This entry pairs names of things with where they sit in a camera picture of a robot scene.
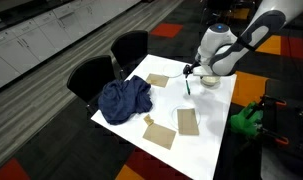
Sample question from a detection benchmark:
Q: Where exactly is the white cabinet row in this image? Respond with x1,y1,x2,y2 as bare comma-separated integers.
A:
0,0,142,95

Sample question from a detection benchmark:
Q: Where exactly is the crumpled blue cloth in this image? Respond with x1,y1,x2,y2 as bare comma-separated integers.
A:
97,74,154,126

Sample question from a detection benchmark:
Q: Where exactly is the large brown paper napkin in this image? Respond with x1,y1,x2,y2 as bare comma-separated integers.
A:
142,122,177,151

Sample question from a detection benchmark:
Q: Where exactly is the brown napkin on plate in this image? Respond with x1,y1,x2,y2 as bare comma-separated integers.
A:
176,107,200,137

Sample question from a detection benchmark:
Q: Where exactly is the small crumpled brown paper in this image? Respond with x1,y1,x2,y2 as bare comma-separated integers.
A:
143,113,155,127

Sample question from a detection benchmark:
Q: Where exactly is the white ceramic bowl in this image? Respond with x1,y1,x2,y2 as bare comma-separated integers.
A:
200,74,222,89

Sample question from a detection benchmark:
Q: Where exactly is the brown napkin beside cloth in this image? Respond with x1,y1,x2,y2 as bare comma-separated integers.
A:
145,73,170,89

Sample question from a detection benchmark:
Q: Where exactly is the black chair with metal legs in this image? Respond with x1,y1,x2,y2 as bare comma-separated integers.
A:
110,29,149,79

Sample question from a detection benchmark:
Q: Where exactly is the black clamp orange handle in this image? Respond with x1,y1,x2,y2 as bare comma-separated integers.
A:
257,126,290,147
257,94,288,109

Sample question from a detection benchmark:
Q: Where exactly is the green plastic bag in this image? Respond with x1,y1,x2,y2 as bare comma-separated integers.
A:
229,101,265,138

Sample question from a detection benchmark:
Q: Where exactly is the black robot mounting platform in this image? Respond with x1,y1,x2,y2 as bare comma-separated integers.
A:
260,78,303,180

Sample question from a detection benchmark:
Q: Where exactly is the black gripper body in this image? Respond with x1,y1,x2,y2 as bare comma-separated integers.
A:
182,60,201,75

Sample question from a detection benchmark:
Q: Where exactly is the black chair behind cloth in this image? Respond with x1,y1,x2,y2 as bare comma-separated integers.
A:
66,54,117,116

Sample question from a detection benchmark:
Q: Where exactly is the bare white plate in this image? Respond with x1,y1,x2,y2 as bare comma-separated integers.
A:
162,63,185,79

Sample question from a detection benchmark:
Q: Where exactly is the green pen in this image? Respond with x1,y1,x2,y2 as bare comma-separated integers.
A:
185,77,192,96

